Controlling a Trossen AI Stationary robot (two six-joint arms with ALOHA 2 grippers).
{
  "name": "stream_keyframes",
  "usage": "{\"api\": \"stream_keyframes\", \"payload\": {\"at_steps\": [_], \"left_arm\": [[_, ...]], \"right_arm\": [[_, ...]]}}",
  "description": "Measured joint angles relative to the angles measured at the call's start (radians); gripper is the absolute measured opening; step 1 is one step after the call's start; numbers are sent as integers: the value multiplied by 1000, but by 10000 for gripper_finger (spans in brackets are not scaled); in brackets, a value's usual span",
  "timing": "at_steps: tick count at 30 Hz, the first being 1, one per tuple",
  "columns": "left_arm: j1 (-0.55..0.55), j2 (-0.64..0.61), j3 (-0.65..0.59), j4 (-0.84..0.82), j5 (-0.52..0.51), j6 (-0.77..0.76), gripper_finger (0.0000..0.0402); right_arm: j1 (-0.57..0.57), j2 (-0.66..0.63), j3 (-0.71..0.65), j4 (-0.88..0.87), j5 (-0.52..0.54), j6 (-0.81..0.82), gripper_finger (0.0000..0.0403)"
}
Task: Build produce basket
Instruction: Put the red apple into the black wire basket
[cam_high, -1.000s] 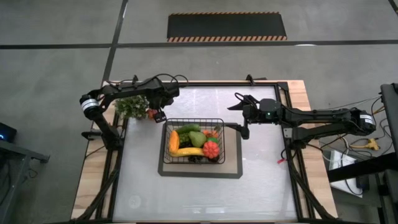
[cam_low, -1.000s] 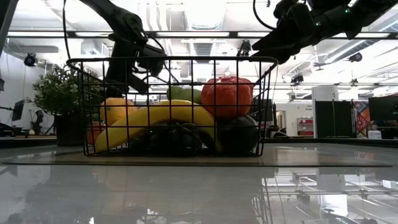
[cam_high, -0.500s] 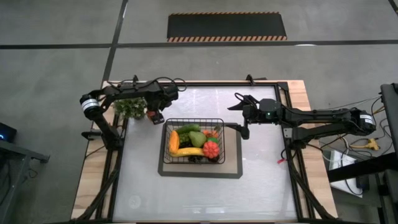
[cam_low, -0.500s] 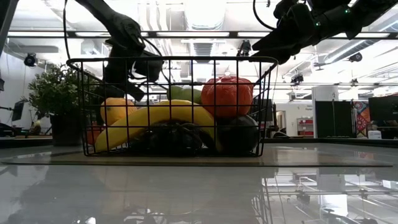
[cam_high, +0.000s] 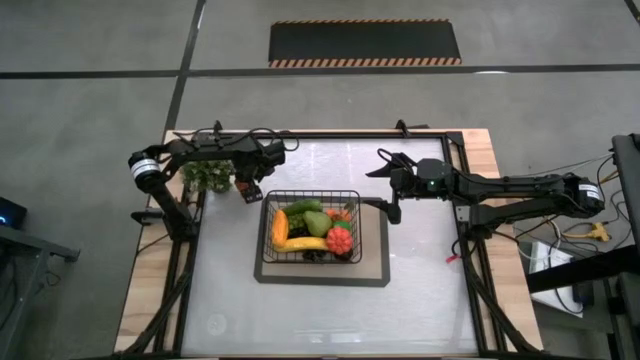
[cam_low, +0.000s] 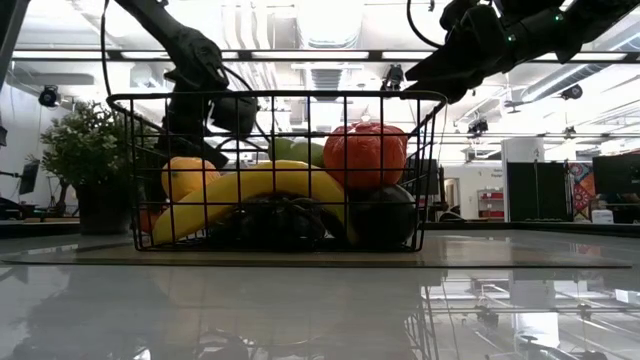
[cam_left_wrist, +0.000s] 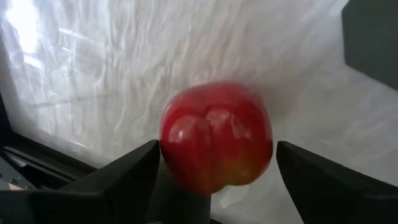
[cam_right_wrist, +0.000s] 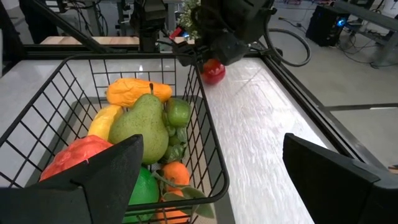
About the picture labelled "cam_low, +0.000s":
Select black partition panel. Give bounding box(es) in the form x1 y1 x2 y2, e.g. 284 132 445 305
507 160 571 223

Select green lime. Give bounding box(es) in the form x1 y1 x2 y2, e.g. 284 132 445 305
289 141 326 169

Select large black monitor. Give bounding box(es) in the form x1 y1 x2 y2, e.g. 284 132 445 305
592 153 640 196

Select red apple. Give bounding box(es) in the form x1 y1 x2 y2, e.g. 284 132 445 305
138 207 169 235

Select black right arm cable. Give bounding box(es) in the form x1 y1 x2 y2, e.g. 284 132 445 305
405 0 444 50

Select black monitor on arm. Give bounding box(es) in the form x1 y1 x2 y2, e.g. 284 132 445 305
17 158 41 196

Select yellow orange mango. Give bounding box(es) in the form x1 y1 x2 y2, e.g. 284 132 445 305
160 156 222 204

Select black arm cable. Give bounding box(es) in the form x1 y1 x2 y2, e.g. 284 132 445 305
98 0 114 99
405 0 444 50

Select yellow banana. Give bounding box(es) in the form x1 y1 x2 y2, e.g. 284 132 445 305
152 159 359 246

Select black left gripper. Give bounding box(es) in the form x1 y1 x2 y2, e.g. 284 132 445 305
154 69 260 170

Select light green pear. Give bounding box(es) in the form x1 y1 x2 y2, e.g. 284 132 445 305
267 137 297 162

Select black table frame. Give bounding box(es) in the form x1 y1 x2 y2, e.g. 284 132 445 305
0 217 640 240

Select dark purple grapes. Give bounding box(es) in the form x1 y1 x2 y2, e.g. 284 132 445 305
207 192 329 251

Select red storage shelf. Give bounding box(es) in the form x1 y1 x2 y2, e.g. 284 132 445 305
477 188 506 221

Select colourful patterned panel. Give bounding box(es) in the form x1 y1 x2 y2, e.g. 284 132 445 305
567 162 596 223

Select orange tangerine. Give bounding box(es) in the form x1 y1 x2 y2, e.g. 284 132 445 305
322 121 409 190

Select black wire basket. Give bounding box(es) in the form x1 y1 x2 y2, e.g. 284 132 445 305
106 89 448 254

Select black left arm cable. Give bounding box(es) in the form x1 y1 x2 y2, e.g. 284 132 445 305
98 0 114 99

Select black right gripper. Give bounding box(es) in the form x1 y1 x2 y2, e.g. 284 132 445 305
403 0 516 105

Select potted plant white flowers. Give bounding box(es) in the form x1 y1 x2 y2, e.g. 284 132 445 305
38 99 156 236

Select dark avocado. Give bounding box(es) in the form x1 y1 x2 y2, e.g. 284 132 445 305
344 183 419 249

